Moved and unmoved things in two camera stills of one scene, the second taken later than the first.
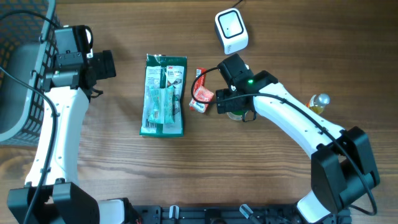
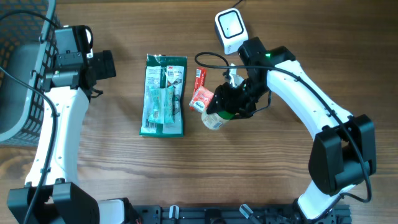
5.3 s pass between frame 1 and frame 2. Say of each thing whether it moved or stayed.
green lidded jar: moved
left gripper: stayed
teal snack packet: stayed
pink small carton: stayed
